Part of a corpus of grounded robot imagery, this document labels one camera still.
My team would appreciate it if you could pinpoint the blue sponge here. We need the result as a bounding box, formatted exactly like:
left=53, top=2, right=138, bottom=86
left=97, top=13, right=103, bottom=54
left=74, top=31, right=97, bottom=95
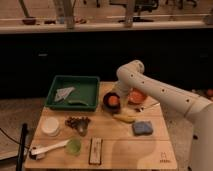
left=132, top=121, right=153, bottom=136

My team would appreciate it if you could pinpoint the white handled brush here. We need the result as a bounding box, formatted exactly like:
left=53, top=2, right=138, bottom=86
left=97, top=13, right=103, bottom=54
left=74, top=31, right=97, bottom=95
left=29, top=140, right=68, bottom=159

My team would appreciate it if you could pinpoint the black pole stand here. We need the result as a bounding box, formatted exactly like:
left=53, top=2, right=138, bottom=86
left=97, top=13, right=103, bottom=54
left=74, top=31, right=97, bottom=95
left=16, top=123, right=28, bottom=171

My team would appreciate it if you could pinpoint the black white rectangular box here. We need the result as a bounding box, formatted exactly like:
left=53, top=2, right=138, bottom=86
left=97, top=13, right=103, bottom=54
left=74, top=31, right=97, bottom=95
left=89, top=138, right=102, bottom=165

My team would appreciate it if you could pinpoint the green small cup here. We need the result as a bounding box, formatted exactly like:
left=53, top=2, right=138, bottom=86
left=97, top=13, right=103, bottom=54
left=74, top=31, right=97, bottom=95
left=65, top=138, right=81, bottom=156

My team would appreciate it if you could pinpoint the dark red bowl on shelf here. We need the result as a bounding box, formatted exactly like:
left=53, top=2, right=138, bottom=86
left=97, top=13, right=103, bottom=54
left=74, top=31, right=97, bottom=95
left=22, top=18, right=36, bottom=25

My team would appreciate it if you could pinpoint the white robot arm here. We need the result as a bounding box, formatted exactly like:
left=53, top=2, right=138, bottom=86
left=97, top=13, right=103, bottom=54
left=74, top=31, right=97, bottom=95
left=114, top=60, right=213, bottom=171

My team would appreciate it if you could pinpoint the yellow banana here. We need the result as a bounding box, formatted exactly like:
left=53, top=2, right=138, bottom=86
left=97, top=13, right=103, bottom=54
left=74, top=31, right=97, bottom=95
left=113, top=114, right=135, bottom=123

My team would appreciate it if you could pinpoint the orange apple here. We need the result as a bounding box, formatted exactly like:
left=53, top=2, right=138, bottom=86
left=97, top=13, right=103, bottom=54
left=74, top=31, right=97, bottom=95
left=109, top=96, right=119, bottom=105

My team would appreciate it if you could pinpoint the dark brown bowl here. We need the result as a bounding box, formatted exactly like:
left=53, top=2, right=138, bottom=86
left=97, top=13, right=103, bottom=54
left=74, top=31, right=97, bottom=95
left=103, top=92, right=121, bottom=113

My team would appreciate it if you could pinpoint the wooden shelf ledge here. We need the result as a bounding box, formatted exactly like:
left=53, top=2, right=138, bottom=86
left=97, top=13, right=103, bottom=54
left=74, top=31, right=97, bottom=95
left=0, top=20, right=213, bottom=34

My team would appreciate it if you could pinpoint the metal spoon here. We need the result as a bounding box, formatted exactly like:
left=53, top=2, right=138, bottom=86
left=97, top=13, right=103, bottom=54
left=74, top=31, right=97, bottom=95
left=134, top=102, right=160, bottom=112

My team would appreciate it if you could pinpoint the orange bowl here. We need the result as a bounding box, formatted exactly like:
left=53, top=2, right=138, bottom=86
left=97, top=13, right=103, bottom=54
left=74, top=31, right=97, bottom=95
left=128, top=89, right=147, bottom=105

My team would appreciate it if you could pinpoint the green pepper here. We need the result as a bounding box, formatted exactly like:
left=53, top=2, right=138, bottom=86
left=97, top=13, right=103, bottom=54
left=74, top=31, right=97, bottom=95
left=68, top=100, right=89, bottom=106

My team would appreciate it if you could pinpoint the green plastic tray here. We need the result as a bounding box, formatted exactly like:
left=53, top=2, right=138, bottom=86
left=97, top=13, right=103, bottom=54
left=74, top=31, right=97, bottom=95
left=45, top=75, right=100, bottom=111

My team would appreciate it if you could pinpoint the grey crumpled cloth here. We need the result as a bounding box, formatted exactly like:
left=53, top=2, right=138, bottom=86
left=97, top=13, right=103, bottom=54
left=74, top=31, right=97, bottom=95
left=54, top=87, right=75, bottom=102

